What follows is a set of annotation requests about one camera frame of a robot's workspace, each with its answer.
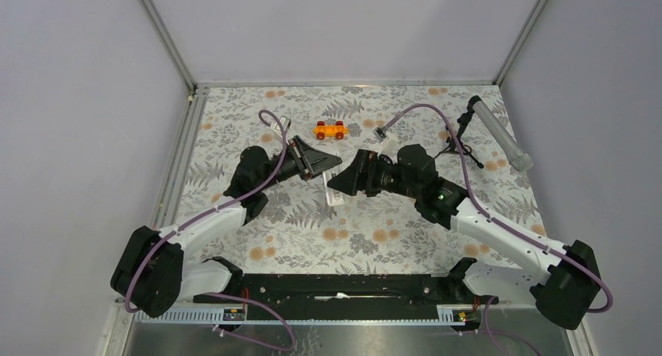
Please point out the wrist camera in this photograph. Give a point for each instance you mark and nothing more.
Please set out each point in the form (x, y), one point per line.
(388, 142)
(281, 127)

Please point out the black tripod mic stand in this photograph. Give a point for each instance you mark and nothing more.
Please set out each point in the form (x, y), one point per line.
(455, 148)

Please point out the silver microphone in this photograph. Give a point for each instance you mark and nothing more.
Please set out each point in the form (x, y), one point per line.
(516, 157)

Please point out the orange toy car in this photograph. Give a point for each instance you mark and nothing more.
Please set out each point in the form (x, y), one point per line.
(335, 130)

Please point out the grey slotted cable duct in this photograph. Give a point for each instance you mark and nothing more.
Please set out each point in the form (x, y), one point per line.
(236, 315)

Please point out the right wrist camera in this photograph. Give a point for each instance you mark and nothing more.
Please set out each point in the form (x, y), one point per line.
(388, 142)

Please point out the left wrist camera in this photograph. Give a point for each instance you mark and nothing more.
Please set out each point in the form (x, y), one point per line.
(281, 127)

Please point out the white remote control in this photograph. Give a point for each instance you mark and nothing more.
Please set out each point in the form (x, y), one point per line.
(333, 197)

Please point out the aluminium frame rails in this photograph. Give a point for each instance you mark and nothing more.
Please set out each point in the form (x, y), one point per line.
(497, 172)

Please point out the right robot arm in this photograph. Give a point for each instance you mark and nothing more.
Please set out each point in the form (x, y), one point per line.
(560, 280)

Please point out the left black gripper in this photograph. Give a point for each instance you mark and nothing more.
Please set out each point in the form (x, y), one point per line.
(309, 161)

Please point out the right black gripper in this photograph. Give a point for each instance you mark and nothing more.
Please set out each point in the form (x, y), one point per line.
(361, 175)

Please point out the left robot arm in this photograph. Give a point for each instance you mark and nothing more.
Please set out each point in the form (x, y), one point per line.
(153, 273)

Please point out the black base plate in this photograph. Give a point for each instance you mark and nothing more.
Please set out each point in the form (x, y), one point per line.
(302, 294)

